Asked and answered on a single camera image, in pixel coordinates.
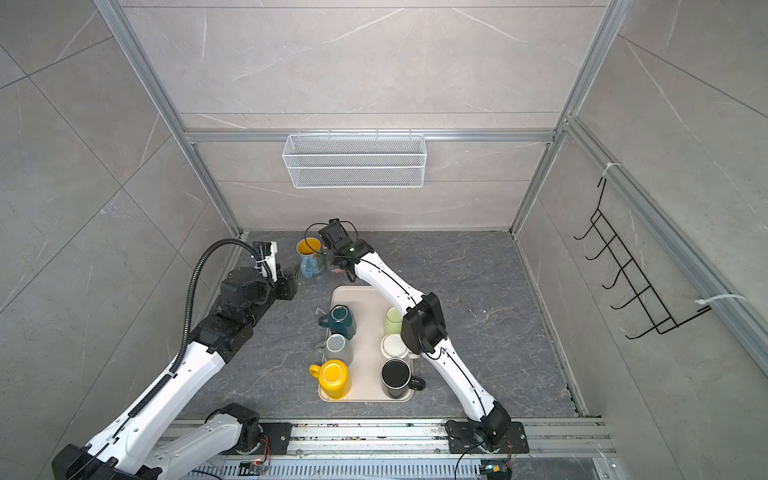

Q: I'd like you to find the light green mug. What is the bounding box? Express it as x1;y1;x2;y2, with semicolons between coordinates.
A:
384;307;403;335

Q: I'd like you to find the white mug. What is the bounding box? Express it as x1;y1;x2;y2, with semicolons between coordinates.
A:
380;333;419;361

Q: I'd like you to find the grey mug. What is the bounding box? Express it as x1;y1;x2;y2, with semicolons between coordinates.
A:
315;334;354;367

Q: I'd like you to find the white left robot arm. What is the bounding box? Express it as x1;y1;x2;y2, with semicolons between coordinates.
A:
51;238;297;479

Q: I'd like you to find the black wire hook rack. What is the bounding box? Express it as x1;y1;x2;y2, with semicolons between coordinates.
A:
573;178;712;340

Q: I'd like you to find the white wire mesh basket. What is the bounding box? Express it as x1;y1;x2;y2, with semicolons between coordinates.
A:
282;133;428;189

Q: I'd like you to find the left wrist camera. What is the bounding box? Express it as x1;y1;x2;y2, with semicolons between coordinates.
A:
253;241;278;282

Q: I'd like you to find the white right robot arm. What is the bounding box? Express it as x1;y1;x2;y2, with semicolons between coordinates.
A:
319;218;512;452

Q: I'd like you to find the black mug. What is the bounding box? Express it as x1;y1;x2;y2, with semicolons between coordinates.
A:
380;359;426;399

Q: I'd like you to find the dark green mug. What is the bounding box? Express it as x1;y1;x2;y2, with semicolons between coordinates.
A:
317;304;357;340

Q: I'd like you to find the beige plastic tray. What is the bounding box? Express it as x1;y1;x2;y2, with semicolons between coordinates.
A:
317;286;414;403

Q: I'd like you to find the blue mug yellow inside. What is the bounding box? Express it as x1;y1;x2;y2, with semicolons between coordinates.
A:
296;237;326;279

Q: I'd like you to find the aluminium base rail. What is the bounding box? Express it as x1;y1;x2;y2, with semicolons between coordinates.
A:
150;418;627;479

